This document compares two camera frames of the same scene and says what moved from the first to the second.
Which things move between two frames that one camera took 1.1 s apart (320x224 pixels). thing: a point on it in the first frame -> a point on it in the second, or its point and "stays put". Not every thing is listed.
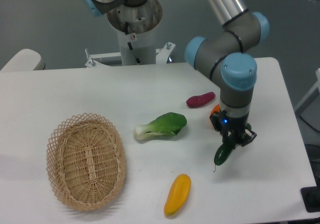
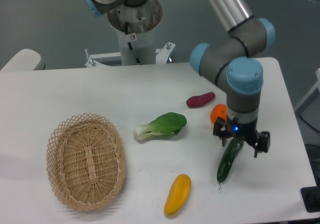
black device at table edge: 311,197 stays put
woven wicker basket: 86,161 stays put
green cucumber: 224,150 -> 229,158
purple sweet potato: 195,101 stays put
